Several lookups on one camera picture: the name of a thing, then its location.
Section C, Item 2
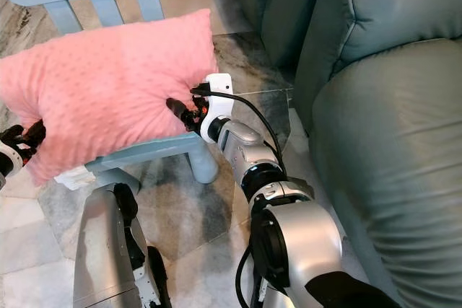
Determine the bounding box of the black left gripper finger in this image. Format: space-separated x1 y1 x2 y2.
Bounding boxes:
23 119 47 151

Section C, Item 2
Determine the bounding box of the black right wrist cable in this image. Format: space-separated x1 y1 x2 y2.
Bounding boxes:
190 84 291 179

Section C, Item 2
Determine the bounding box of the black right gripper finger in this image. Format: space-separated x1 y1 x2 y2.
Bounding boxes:
165 97 194 125

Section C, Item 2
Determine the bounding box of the pink dotted plush pillow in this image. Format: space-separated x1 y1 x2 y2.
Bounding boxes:
0 9 219 192

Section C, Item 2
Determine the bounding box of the green leather sofa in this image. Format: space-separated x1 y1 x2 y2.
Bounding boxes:
217 0 462 308

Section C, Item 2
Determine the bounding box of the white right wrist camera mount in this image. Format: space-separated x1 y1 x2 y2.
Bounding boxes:
202 74 235 144

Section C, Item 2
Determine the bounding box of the silver left robot leg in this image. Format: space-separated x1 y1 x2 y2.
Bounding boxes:
72 182 174 308

